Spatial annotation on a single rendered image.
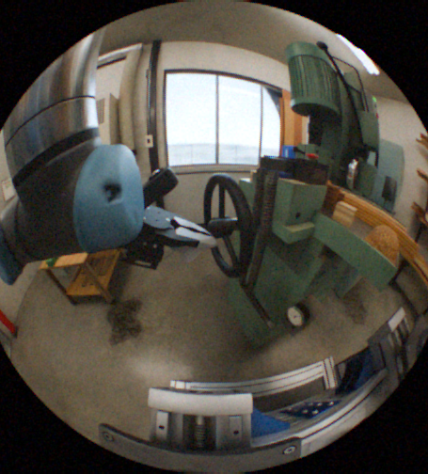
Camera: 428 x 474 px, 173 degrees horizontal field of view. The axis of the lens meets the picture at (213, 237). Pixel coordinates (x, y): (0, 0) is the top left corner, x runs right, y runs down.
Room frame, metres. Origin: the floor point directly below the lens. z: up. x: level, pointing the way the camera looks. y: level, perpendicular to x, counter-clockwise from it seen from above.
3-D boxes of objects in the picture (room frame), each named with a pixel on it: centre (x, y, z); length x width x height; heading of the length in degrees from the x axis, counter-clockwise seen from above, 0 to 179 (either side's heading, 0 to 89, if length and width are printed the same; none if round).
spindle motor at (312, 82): (0.45, -0.34, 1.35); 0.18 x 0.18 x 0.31
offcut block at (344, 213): (0.21, -0.29, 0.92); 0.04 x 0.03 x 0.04; 26
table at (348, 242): (0.34, -0.27, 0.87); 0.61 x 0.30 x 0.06; 20
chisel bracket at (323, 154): (0.45, -0.36, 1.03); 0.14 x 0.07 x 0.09; 110
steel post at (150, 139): (1.52, 0.66, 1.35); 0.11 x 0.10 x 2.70; 105
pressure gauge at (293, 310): (0.13, -0.23, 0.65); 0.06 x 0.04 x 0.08; 20
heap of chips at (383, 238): (0.12, -0.37, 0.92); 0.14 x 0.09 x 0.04; 110
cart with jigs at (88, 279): (0.66, 1.17, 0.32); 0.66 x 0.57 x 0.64; 16
